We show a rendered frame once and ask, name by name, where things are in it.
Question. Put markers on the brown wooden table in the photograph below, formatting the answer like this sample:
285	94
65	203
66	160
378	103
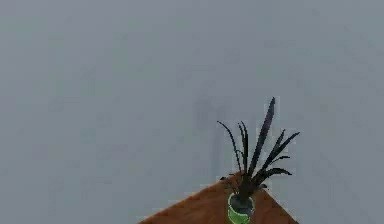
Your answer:
203	208

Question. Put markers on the dark plant in green pot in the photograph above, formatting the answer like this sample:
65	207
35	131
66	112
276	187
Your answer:
248	186

